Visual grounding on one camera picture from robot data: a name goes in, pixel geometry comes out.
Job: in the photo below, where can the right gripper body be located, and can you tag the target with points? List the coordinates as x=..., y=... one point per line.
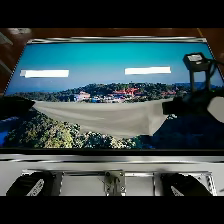
x=174, y=107

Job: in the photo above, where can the pale grey shirt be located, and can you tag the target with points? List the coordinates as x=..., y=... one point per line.
x=116, y=116

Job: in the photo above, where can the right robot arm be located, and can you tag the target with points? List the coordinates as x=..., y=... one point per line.
x=203, y=103

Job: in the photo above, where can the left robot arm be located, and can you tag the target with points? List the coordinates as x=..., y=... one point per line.
x=13, y=106

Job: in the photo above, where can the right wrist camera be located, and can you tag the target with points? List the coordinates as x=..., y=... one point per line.
x=196, y=63

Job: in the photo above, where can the silver frame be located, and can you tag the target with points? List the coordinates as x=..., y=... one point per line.
x=83, y=166

